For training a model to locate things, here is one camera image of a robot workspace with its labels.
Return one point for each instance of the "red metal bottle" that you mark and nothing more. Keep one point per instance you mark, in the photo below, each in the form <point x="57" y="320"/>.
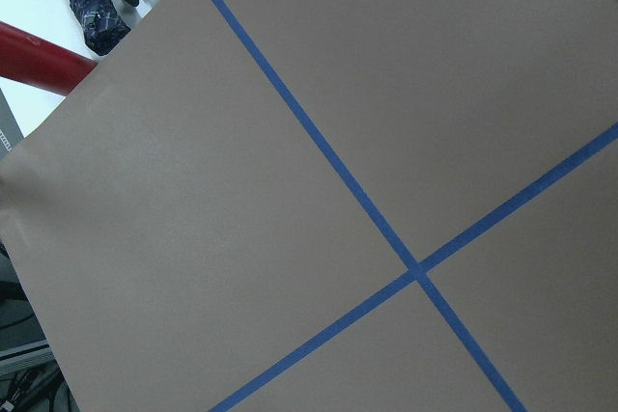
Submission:
<point x="33" y="61"/>

